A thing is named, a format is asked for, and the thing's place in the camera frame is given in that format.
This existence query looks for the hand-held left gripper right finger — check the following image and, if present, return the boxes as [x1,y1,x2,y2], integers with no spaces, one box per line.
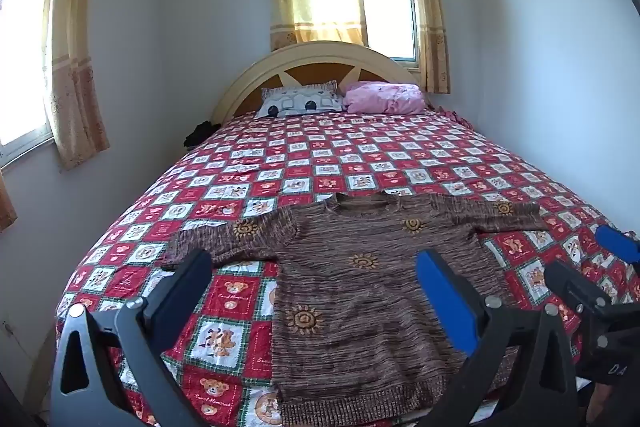
[415,248,583,427]

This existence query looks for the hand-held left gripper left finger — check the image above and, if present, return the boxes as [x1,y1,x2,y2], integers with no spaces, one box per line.
[47,248,216,427]

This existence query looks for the yellow side window curtain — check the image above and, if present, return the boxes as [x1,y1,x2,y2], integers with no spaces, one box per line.
[42,0,111,172]
[0,172,18,233]

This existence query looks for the dark cloth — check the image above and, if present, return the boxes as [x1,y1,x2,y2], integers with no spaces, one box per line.
[184,119,217,148]

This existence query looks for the grey patterned pillow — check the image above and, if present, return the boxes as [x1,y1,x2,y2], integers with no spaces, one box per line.
[256,80,345,118]

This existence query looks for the person's right hand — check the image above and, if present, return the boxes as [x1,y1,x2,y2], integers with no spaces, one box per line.
[587,384,613,415]

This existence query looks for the brown knitted sweater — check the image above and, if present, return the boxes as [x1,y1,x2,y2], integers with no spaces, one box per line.
[162,192,551,420]

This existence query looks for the side window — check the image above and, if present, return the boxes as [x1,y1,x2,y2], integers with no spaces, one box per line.
[0,0,63,168]

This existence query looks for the red checkered bear bedspread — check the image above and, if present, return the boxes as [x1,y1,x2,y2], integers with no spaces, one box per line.
[55,107,640,427]

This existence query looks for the pink pillow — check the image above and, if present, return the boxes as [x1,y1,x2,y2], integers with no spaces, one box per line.
[342,81,427,115]

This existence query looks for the cream arched headboard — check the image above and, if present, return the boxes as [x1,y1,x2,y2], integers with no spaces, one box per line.
[212,41,426,122]

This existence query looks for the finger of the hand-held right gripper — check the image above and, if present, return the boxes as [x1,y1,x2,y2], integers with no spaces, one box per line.
[544,259,623,325]
[594,223,640,265]

